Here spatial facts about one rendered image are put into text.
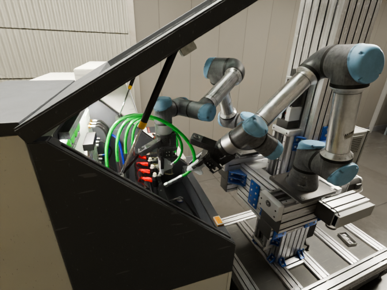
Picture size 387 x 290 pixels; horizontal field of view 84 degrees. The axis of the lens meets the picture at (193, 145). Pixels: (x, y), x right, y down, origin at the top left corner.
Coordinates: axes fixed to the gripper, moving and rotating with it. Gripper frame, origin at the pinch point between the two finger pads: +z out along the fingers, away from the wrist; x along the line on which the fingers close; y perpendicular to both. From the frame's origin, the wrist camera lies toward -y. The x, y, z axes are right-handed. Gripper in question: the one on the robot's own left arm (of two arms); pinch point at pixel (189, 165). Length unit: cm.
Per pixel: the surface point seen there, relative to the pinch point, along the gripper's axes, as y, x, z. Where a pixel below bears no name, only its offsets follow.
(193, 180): 17.0, 20.3, 26.3
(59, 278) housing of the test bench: -12, -49, 24
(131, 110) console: -36, 30, 26
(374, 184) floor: 257, 205, -10
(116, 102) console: -44, 27, 26
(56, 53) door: -140, 118, 117
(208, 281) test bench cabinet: 37.2, -25.8, 17.7
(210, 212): 24.8, -1.5, 11.9
